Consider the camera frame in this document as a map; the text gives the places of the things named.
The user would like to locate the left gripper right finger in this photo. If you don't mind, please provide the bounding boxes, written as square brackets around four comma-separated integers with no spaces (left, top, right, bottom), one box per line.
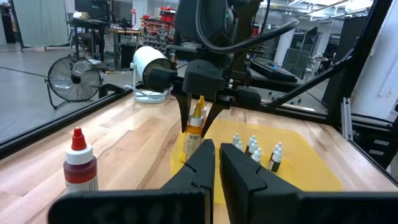
[220,142,299,224]

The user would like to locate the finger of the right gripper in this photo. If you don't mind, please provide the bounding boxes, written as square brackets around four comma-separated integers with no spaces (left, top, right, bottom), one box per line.
[174,91,193,133]
[201,102,233,138]

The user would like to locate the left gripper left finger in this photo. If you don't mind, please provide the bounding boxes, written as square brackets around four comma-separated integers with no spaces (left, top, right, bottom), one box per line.
[160,139,216,224]

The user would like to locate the small red coloring bottle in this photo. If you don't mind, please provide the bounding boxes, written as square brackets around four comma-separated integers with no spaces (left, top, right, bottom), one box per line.
[270,142,283,156]

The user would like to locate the large crimson coloring bottle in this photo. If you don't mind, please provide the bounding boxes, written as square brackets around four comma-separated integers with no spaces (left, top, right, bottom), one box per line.
[63,126,100,194]

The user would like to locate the yellow translucent plastic bin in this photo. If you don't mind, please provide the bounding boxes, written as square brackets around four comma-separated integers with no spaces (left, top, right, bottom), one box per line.
[169,118,343,206]

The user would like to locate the laptop with blue-lit keyboard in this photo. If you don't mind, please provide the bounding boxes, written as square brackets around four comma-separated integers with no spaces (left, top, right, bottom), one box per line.
[248,58,299,83]

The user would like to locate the red parts bin rack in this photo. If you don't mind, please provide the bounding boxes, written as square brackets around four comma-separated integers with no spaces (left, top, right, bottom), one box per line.
[141,6,180,52]

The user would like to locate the black trash bin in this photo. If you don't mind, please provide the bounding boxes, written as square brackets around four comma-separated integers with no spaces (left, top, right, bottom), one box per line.
[120,42,137,68]

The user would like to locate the black floor fan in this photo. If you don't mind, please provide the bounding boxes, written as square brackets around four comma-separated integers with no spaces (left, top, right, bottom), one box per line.
[45,55,103,110]

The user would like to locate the black desk with monitors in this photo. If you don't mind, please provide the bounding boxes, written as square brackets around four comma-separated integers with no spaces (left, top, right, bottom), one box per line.
[67,0,141,63]

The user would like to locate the grey-green partition curtain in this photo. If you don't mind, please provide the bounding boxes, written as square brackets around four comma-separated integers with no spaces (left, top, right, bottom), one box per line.
[12,0,71,49]

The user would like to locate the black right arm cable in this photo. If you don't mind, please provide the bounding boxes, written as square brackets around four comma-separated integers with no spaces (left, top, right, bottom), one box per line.
[194,0,300,55]

